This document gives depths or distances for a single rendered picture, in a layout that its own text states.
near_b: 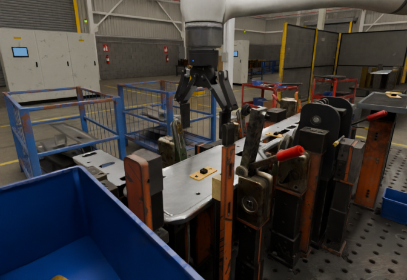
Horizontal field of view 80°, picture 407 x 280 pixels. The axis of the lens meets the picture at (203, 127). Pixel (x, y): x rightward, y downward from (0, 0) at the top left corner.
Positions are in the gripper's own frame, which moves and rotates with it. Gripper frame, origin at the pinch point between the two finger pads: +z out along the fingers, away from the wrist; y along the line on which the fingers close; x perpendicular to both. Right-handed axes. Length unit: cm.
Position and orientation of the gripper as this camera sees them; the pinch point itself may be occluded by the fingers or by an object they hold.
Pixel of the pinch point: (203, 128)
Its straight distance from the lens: 65.5
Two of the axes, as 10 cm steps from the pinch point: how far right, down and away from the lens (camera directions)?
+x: -6.6, 2.1, -7.2
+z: 0.0, 9.6, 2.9
